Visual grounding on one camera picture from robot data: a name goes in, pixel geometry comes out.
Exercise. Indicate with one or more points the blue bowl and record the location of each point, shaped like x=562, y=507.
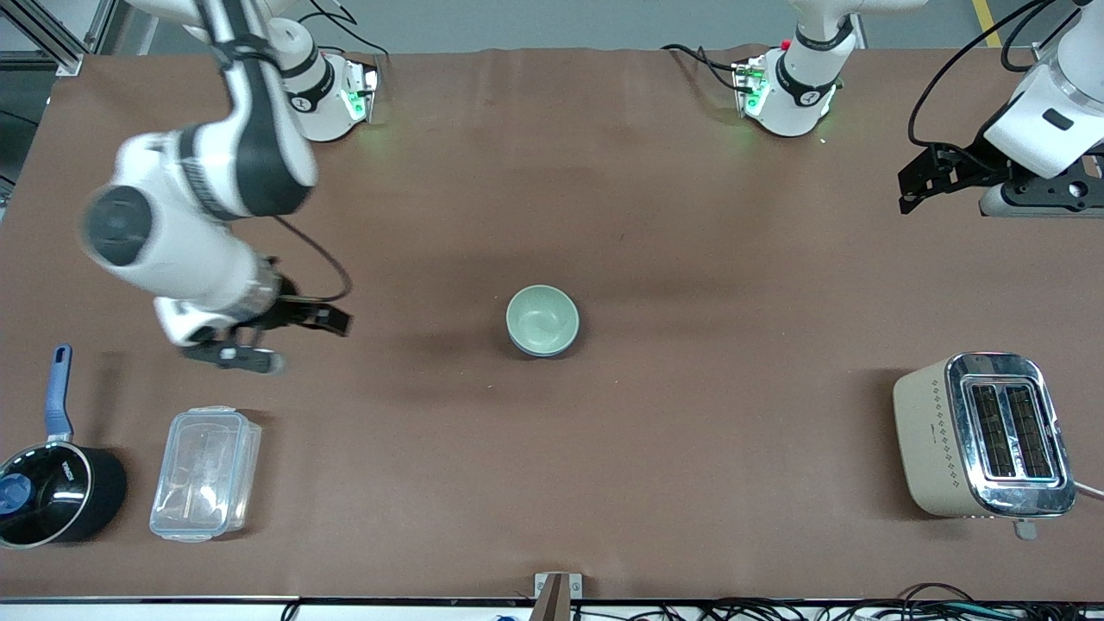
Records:
x=543, y=354

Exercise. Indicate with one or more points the aluminium frame with diagonal brace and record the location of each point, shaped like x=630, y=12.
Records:
x=43, y=62

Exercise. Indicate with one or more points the brown table cover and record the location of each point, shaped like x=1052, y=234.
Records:
x=552, y=483

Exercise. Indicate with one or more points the glass pot lid blue knob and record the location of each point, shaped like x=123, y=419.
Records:
x=47, y=496

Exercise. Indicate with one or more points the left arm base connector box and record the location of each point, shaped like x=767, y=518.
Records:
x=750, y=86

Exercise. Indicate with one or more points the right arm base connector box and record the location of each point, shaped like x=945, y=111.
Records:
x=358, y=90

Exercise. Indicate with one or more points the green bowl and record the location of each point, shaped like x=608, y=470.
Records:
x=542, y=317

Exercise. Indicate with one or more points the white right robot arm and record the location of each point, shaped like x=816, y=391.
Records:
x=250, y=164

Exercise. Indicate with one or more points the metal table edge bracket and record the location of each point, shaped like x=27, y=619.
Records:
x=556, y=595

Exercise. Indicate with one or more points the beige chrome toaster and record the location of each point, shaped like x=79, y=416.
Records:
x=936, y=440

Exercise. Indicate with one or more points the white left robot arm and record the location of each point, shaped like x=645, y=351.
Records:
x=798, y=95

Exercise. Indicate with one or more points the clear plastic food container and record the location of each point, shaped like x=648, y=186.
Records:
x=205, y=473

